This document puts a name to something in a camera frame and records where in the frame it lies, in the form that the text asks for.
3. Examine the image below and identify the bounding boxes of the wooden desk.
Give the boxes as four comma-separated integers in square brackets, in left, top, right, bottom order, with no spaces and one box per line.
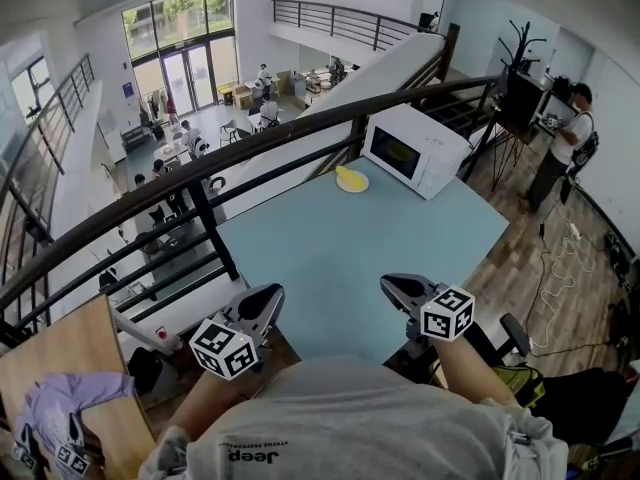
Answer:
[0,293,184,480]

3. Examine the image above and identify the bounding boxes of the black curved railing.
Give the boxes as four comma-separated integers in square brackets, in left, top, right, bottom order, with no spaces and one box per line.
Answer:
[0,75,504,349]

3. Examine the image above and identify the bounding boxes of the light blue table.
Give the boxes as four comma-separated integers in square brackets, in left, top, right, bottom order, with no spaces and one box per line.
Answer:
[214,155,511,364]

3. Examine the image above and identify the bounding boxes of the white round plate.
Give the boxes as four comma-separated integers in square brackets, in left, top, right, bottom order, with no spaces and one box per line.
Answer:
[335,170,370,193]

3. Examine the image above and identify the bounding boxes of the black cabinet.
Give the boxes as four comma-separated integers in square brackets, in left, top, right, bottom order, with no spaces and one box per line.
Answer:
[504,70,551,132]

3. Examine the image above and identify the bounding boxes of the yellow-green bag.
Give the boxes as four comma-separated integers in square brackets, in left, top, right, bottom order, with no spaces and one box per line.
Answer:
[492,362,545,409]

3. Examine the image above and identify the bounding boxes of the grey trash bin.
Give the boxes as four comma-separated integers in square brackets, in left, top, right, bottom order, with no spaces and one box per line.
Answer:
[127,346,166,394]

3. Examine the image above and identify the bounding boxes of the black balcony railing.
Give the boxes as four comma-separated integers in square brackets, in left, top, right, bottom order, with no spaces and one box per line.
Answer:
[271,0,441,52]
[0,53,96,249]

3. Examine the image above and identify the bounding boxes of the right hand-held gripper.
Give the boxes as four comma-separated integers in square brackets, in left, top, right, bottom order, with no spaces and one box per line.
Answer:
[379,272,475,349]

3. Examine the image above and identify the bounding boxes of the white microwave oven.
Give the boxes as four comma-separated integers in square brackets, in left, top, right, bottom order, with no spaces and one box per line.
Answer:
[361,103,473,201]

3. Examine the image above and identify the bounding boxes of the black coat rack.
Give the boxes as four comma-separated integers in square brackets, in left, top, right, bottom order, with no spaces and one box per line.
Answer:
[497,19,549,114]

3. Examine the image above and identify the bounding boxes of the white floor cable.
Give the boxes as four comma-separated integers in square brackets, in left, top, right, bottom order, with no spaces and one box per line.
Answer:
[542,232,596,319]

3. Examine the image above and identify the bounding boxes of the glass entrance doors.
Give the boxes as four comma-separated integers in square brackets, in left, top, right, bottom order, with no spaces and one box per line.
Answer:
[122,0,244,117]

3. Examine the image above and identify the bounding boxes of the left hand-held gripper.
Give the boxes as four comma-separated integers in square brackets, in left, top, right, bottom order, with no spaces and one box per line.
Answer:
[188,282,286,382]

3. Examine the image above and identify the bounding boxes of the yellow banana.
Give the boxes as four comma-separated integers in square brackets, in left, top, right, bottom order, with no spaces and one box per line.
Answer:
[335,165,369,189]

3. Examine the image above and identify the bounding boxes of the white framed panel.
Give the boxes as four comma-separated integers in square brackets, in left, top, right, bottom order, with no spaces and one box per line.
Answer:
[537,87,576,124]

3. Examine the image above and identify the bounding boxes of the person's grey shirt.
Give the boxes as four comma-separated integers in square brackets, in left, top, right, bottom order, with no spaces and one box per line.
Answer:
[137,355,571,480]

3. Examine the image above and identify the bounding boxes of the person's left forearm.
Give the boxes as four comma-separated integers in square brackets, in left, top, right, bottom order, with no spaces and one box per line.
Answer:
[159,367,241,444]

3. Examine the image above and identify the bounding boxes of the person's right forearm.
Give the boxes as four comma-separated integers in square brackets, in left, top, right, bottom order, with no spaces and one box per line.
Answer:
[432,335,519,407]

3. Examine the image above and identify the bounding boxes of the side table with hairpin legs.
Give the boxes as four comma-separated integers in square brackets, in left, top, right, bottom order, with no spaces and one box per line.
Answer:
[487,110,539,192]

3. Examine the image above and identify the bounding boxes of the purple cloth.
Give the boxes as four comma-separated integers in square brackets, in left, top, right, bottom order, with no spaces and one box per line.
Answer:
[14,371,136,462]

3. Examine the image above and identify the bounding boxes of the black office chair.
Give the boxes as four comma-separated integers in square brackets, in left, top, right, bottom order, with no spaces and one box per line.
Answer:
[492,312,636,449]

